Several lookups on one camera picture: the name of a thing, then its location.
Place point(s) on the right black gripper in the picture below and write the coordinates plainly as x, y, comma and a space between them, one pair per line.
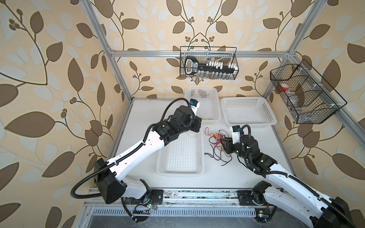
228, 144

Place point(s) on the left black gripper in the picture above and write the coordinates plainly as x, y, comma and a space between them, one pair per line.
196, 120

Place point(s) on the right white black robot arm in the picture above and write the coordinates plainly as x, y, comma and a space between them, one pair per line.
282, 189

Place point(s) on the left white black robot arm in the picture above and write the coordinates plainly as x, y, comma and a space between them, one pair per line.
110, 176

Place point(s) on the far middle white plastic basket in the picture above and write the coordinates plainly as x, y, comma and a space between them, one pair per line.
209, 110

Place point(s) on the white plastic basket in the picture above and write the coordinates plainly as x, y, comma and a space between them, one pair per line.
209, 110
254, 111
184, 157

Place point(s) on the far right white plastic basket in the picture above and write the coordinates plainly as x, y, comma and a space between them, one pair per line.
254, 111

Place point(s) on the near white plastic basket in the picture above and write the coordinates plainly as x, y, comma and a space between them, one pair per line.
184, 157

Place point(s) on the black tool with white sockets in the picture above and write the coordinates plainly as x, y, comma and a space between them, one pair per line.
192, 66

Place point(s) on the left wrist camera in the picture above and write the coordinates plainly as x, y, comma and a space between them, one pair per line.
194, 105

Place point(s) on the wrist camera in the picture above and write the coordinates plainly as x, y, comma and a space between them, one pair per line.
194, 105
235, 133

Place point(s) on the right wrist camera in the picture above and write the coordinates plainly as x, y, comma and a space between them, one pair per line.
235, 133

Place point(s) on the black wire basket on back wall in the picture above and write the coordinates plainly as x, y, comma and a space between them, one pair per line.
222, 54

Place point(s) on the black wire basket on wall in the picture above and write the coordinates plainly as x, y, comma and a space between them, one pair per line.
311, 99
222, 54

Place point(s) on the red item in wire basket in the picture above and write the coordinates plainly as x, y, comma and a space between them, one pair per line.
282, 87

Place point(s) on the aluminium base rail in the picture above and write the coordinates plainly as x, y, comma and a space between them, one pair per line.
182, 202

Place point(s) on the black wire basket on right wall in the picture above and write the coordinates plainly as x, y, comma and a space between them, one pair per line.
311, 99

